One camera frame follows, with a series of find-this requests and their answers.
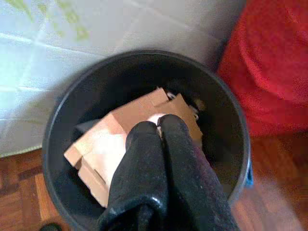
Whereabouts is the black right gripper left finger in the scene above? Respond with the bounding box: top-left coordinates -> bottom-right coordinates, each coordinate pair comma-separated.
96,121 -> 169,231

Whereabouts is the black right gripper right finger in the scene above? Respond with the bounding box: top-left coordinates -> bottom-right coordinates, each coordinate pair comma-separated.
157,114 -> 241,231

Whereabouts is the brown cardboard box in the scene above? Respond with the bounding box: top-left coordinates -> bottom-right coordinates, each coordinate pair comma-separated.
64,87 -> 203,208

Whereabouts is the black round waste bin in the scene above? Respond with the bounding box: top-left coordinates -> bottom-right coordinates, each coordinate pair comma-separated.
42,49 -> 252,231

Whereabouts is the red fabric beanbag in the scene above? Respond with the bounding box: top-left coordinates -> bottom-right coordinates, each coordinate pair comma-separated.
216,0 -> 308,139

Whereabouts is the white quilted mattress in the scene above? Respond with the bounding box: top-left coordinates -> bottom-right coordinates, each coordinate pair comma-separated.
0,0 -> 246,158

